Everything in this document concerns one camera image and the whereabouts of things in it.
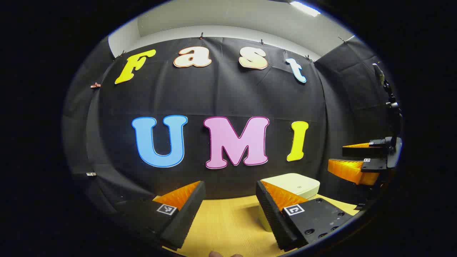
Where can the copper cloth clip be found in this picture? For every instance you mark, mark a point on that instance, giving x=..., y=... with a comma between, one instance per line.
x=95, y=85

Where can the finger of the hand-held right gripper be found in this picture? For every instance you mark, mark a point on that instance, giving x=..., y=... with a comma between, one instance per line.
x=360, y=151
x=371, y=167

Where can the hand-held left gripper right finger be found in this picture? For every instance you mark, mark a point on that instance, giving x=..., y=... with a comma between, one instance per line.
x=273, y=217

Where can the ceiling light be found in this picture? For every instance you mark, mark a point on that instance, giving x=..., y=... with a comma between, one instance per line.
x=304, y=8

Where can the wooden desktop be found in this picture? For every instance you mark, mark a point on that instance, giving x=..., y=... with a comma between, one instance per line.
x=228, y=225

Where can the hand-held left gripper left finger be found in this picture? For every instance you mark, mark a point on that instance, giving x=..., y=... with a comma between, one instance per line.
x=185, y=214

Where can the small black bracket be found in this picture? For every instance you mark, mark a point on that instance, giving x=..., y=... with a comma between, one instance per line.
x=360, y=206

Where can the pale green desktop garbage bin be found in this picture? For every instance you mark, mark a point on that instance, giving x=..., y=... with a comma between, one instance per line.
x=296, y=184

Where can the black backdrop cloth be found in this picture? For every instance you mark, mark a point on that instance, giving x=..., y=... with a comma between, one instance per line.
x=221, y=92

